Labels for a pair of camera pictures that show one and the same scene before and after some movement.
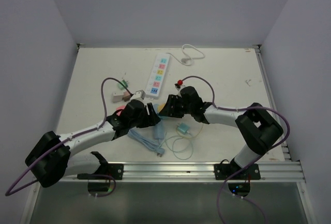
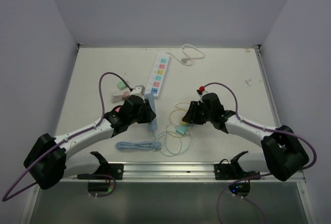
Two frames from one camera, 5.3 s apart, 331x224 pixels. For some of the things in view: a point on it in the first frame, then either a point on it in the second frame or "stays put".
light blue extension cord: x=155 y=147 -> x=152 y=127
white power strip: x=158 y=75 stays put
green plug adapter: x=121 y=87 stays put
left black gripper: x=150 y=119 stays put
